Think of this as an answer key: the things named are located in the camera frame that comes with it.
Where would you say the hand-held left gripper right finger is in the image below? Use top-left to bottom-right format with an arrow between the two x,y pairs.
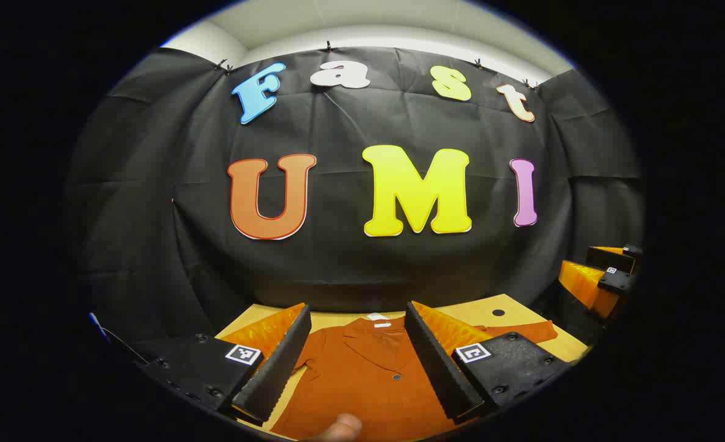
403,300 -> 576,426

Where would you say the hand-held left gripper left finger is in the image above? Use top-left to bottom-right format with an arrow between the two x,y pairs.
134,302 -> 312,425

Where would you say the orange ribbed collared shirt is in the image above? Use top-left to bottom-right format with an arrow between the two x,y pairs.
270,313 -> 559,441

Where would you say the black backdrop cloth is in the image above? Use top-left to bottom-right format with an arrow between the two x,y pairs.
68,46 -> 645,363

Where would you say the thin cable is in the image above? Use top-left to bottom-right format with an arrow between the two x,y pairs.
103,327 -> 149,364

